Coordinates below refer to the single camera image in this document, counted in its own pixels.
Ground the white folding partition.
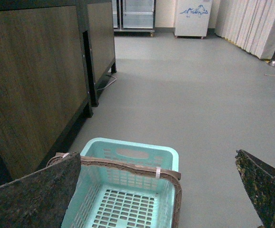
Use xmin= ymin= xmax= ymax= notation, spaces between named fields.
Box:
xmin=215 ymin=0 xmax=275 ymax=60

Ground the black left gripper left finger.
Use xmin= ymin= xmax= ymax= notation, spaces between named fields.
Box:
xmin=0 ymin=152 xmax=81 ymax=228

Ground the glass door refrigerator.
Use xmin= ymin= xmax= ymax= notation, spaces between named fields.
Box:
xmin=112 ymin=0 xmax=156 ymax=37

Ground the light teal plastic basket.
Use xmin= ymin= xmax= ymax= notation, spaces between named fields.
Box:
xmin=61 ymin=138 xmax=179 ymax=228

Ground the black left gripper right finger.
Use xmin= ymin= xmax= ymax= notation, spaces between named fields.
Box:
xmin=236 ymin=150 xmax=275 ymax=228

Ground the white cable under cabinet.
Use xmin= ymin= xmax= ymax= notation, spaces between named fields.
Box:
xmin=96 ymin=75 xmax=117 ymax=91

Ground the white zip tie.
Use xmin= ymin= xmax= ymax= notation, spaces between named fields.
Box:
xmin=155 ymin=167 xmax=161 ymax=179

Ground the white chest freezer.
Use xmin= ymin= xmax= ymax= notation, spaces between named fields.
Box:
xmin=173 ymin=0 xmax=212 ymax=39

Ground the dark wooden display cabinet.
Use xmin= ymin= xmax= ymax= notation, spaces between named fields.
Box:
xmin=0 ymin=0 xmax=92 ymax=185

